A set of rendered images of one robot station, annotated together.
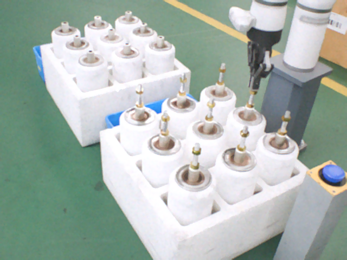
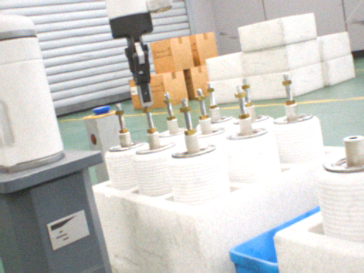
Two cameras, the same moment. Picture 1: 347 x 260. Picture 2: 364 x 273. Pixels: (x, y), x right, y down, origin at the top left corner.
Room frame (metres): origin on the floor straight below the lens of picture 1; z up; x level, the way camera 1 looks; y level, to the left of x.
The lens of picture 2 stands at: (1.72, -0.12, 0.41)
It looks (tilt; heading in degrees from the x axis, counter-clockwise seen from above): 9 degrees down; 180
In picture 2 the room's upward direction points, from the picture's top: 11 degrees counter-clockwise
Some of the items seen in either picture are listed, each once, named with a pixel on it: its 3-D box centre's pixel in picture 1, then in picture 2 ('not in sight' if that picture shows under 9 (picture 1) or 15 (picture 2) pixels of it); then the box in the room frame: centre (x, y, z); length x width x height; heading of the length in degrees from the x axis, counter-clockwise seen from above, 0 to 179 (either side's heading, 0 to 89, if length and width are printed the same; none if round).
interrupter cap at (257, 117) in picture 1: (247, 116); (156, 148); (0.79, -0.18, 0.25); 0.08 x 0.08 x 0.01
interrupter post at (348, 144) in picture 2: (160, 41); (355, 151); (1.16, 0.06, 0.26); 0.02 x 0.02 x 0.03
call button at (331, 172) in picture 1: (333, 174); (102, 111); (0.53, -0.30, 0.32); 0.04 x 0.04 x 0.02
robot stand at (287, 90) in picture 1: (286, 107); (57, 262); (1.00, -0.34, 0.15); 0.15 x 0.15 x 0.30; 40
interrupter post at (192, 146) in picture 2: (219, 89); (192, 144); (0.89, -0.11, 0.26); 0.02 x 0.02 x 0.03
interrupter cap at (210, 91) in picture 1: (218, 93); (193, 151); (0.89, -0.11, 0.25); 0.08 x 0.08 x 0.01
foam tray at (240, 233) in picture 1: (200, 178); (222, 211); (0.73, -0.08, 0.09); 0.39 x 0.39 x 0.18; 34
